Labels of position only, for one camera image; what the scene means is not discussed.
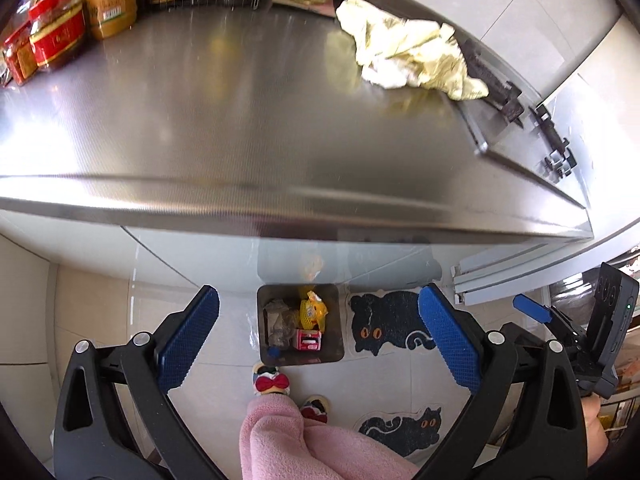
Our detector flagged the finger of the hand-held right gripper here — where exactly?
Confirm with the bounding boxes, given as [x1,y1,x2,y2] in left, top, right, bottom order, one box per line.
[512,293,572,342]

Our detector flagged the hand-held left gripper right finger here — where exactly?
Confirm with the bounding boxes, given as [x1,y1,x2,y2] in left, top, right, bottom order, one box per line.
[415,284,586,480]

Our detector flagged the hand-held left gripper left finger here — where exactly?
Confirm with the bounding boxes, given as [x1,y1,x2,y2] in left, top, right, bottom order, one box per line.
[52,285,228,480]

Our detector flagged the clear plastic bottle blue cap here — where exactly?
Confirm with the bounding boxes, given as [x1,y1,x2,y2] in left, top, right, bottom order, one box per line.
[263,299,299,348]

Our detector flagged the metal trash bin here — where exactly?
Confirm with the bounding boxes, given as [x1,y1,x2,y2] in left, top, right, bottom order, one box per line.
[256,282,347,367]

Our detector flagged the pink and white carton box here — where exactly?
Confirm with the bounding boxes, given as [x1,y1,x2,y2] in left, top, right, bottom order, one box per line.
[294,328,323,353]

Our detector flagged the yellow foam fruit net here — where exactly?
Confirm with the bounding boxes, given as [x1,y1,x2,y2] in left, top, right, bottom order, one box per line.
[298,299,329,333]

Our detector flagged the person's right hand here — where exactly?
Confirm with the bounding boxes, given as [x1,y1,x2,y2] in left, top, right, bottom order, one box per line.
[582,396,608,469]

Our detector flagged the large black cat floor mat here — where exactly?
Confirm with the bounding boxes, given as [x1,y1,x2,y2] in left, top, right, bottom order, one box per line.
[345,289,442,357]

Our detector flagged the red bow slipper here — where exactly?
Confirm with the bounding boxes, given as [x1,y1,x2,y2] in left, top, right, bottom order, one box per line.
[299,395,330,424]
[251,361,293,397]

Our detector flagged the small black cat floor mat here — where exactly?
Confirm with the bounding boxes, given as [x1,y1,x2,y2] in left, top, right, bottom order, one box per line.
[358,404,444,462]

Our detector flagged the pink fleece trousers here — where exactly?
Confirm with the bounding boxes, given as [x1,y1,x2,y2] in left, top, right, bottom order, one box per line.
[239,394,422,480]

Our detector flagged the small red lid sauce jar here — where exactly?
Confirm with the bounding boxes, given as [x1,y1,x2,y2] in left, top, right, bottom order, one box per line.
[1,24,39,87]

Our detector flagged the large red lid sauce jar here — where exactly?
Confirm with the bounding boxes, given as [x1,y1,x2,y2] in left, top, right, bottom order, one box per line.
[27,0,87,71]

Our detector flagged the yellow lid jar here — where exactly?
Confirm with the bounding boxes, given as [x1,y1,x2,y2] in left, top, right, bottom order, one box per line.
[84,0,139,42]

